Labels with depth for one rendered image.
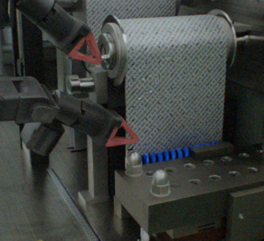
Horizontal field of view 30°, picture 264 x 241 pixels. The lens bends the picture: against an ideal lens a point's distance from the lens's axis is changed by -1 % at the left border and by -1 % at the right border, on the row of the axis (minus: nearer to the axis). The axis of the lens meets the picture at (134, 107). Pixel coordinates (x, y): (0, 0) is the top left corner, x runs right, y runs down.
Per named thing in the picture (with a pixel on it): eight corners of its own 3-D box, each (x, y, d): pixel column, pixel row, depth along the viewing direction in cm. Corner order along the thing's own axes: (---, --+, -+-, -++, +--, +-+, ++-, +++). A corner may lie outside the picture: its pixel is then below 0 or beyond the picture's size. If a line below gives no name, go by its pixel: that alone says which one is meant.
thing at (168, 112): (125, 164, 106) (125, 79, 101) (220, 147, 115) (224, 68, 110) (126, 165, 106) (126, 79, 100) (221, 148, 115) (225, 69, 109)
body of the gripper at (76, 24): (68, 55, 93) (39, 30, 89) (52, 43, 102) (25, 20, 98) (91, 29, 93) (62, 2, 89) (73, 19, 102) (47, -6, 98)
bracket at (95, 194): (76, 196, 117) (71, 69, 108) (102, 191, 120) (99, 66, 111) (83, 206, 113) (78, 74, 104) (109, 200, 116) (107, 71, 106)
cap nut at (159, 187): (147, 190, 92) (147, 167, 91) (164, 186, 94) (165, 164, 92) (155, 198, 89) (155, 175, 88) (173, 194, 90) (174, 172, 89)
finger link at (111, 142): (134, 158, 103) (96, 143, 99) (121, 146, 110) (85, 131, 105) (149, 129, 103) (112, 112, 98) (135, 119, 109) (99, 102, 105)
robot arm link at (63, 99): (56, 96, 92) (52, 82, 97) (38, 125, 94) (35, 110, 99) (88, 111, 95) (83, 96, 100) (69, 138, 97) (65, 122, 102)
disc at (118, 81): (99, 75, 113) (99, 9, 108) (102, 75, 113) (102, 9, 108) (125, 95, 100) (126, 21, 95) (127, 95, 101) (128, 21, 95)
